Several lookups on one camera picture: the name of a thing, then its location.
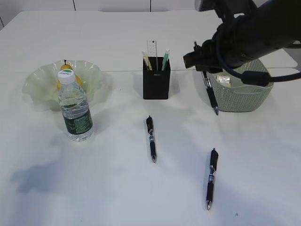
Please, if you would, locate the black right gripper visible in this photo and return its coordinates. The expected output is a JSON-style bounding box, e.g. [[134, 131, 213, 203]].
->
[[183, 39, 235, 73]]

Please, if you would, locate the yellow pear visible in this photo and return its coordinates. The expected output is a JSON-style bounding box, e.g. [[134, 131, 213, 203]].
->
[[57, 60, 83, 91]]

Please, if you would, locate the yellow utility knife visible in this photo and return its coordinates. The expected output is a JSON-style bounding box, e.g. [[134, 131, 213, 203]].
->
[[142, 51, 152, 71]]

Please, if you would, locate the black pen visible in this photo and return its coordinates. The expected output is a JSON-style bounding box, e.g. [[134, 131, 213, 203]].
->
[[146, 115, 157, 163], [193, 41, 219, 115], [206, 148, 219, 210]]

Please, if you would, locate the green wavy glass plate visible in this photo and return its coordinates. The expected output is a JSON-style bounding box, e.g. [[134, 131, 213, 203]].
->
[[22, 60, 110, 111]]

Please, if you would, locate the clear plastic ruler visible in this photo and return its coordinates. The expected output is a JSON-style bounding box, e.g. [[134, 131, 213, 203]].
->
[[147, 40, 158, 70]]

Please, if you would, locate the green plastic woven basket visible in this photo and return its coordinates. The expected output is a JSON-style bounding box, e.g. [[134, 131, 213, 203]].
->
[[207, 70, 274, 113]]

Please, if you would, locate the yellow white waste paper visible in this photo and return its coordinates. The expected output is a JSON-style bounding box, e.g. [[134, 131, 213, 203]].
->
[[216, 75, 231, 88]]

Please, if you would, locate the green utility knife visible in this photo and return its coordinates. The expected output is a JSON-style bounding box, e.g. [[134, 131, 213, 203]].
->
[[161, 49, 170, 71]]

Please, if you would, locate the black square pen holder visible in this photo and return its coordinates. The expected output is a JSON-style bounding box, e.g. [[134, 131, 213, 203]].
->
[[143, 56, 171, 100]]

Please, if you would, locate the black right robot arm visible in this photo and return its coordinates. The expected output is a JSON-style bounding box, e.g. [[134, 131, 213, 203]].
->
[[183, 0, 301, 72]]

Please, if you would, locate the clear plastic water bottle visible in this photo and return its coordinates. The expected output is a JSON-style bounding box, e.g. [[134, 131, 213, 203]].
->
[[57, 69, 94, 142]]

